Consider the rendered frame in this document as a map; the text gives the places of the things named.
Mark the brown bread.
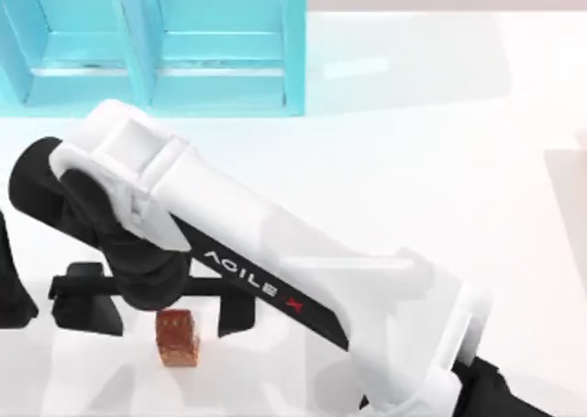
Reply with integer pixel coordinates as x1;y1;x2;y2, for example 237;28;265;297
154;308;203;369

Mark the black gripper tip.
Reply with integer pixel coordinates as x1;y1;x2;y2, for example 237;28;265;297
0;210;39;331

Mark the light blue rack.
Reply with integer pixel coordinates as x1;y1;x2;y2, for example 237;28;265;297
0;0;308;118

